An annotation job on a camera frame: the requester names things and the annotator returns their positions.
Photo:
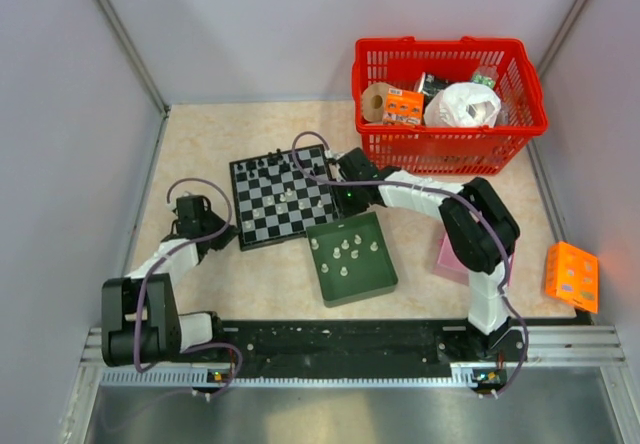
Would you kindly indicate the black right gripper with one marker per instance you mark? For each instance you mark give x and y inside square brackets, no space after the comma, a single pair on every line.
[341,209]

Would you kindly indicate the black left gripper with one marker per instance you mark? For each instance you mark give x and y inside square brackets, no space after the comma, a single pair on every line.
[225,239]

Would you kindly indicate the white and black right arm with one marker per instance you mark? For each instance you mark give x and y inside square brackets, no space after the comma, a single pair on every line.
[481,230]

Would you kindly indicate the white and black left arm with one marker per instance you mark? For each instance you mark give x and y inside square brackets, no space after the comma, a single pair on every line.
[140,321]

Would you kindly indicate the green plastic tray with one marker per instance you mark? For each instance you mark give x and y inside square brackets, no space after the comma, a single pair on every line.
[351,260]

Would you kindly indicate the black and grey chessboard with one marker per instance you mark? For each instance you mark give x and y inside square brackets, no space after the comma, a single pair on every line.
[276,201]

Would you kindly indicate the red plastic shopping basket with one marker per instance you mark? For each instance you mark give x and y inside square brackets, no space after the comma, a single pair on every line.
[400,62]

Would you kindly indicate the orange box in basket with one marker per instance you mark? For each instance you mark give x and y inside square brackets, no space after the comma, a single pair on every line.
[403,107]

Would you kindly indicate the brown tape roll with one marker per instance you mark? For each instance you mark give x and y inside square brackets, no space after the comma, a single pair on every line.
[373,102]

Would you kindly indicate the pink plastic box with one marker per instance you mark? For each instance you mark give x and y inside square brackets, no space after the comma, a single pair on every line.
[448,266]

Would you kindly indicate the dark snack packet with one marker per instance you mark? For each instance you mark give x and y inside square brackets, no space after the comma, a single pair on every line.
[430,85]

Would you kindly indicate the white plastic bag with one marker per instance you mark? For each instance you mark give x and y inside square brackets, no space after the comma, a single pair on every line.
[464,105]

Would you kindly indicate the green patterned packet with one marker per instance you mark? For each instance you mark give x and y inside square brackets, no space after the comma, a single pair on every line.
[485,75]

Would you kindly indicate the orange carton box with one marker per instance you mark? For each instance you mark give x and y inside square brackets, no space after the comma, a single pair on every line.
[572,276]

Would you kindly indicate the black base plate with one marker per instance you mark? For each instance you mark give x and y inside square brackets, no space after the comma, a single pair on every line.
[378,348]

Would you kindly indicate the aluminium frame rail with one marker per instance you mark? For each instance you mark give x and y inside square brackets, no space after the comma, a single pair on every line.
[136,63]

